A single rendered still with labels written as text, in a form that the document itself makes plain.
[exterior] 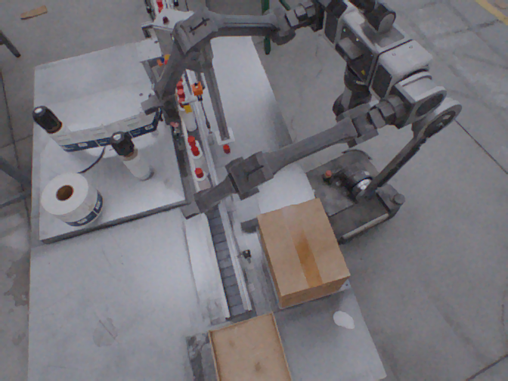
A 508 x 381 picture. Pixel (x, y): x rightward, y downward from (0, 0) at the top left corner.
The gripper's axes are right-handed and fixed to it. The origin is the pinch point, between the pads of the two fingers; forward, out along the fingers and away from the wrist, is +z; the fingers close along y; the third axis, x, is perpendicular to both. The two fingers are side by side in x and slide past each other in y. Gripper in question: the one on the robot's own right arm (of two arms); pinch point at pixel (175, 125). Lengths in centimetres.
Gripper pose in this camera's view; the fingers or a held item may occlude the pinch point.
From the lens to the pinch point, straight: 166.4
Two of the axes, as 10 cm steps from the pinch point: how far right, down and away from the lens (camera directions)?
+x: 9.6, -2.8, 0.7
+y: 2.8, 8.5, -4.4
